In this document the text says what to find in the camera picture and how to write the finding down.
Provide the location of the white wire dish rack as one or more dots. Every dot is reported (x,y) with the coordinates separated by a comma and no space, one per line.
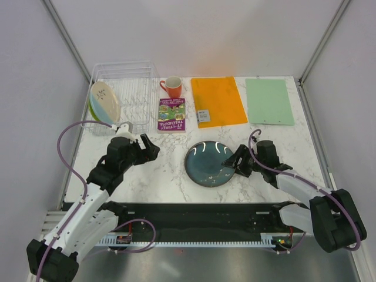
(136,85)

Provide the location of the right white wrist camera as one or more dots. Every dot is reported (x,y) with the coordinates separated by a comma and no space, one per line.
(255,138)

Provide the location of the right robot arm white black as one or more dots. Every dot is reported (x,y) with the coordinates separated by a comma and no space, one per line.
(329,215)

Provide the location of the orange cutting board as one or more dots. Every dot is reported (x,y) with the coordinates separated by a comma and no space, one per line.
(217,102)

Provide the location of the right aluminium frame post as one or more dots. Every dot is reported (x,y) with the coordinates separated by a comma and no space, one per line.
(335,20)

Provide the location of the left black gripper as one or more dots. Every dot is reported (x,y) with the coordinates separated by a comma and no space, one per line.
(149,153)

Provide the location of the aluminium frame post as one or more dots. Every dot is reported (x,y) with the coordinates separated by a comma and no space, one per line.
(335,20)
(56,19)

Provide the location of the white slotted cable duct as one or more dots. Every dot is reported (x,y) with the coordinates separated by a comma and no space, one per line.
(257,240)

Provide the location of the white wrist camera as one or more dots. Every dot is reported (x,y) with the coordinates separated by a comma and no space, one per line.
(124,130)
(255,138)

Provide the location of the purple treehouse book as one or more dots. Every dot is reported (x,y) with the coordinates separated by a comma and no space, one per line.
(172,115)

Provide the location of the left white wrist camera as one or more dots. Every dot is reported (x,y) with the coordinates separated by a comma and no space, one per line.
(124,130)

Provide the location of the green white plate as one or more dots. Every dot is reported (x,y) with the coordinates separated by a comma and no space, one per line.
(94,116)

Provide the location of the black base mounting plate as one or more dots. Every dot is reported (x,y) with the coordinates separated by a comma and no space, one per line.
(201,218)

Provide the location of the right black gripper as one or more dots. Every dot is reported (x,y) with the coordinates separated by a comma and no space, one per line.
(242,151)

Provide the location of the light green cutting board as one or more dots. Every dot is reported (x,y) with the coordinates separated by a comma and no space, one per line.
(268,102)

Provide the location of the left aluminium frame post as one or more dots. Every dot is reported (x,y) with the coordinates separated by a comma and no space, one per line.
(56,19)

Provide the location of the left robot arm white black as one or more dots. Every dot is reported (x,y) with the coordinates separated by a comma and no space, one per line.
(58,255)

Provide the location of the dark blue floral plate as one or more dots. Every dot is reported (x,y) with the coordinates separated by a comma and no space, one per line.
(203,164)

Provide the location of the cream blue leaf plate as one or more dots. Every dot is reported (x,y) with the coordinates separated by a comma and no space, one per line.
(104,102)

